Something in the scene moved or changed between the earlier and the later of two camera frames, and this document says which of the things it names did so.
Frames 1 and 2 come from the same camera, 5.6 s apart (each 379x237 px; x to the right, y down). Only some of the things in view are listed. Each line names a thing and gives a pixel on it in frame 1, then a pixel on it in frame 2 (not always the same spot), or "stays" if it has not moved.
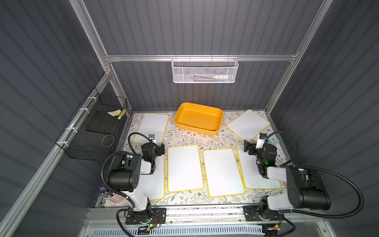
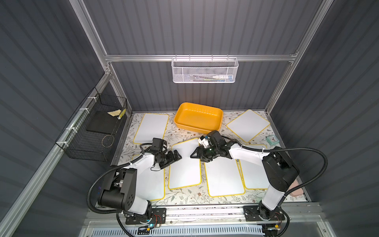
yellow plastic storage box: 199,118 stays
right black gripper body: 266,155 to 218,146
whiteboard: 222,174 stays
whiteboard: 184,168 stays
